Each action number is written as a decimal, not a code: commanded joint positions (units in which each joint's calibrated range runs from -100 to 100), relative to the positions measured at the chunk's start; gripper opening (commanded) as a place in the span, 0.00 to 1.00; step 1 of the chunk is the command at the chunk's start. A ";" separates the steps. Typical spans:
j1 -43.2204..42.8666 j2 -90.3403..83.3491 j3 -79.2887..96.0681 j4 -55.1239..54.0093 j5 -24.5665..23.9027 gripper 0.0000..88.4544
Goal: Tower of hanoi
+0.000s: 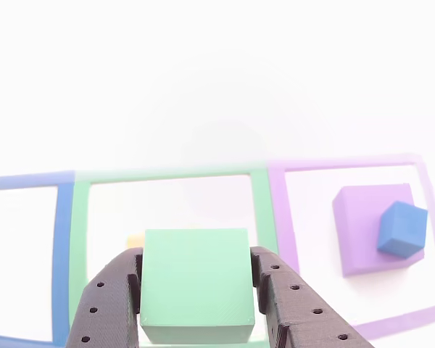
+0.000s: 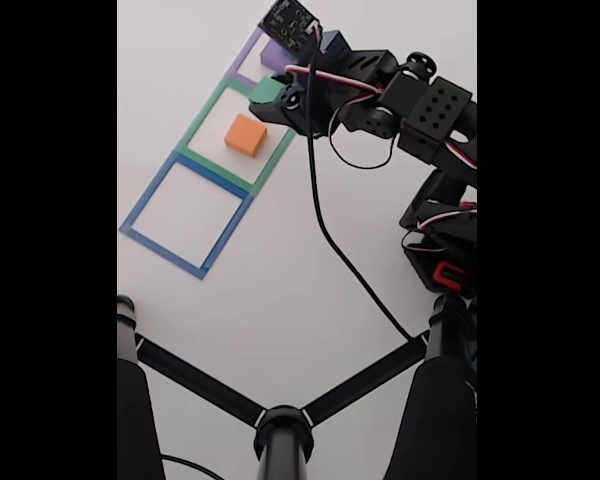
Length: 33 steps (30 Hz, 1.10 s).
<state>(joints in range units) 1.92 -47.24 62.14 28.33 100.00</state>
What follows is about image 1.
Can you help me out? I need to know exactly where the orange block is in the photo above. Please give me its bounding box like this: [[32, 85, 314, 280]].
[[125, 231, 146, 250]]

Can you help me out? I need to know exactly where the blue tape square frame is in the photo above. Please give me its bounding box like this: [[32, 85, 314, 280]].
[[0, 170, 76, 347]]

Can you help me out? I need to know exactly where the purple tape square frame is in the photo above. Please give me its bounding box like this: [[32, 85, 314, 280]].
[[266, 153, 435, 344]]

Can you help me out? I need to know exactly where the small blue cube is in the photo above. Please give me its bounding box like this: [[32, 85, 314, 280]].
[[376, 201, 429, 262]]

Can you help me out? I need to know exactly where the green tape square frame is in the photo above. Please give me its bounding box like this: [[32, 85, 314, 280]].
[[67, 168, 279, 348]]

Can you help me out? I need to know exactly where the green block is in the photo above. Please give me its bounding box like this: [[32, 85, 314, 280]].
[[139, 227, 256, 345]]

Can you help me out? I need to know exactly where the large purple block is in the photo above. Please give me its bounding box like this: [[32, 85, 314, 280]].
[[331, 183, 426, 279]]

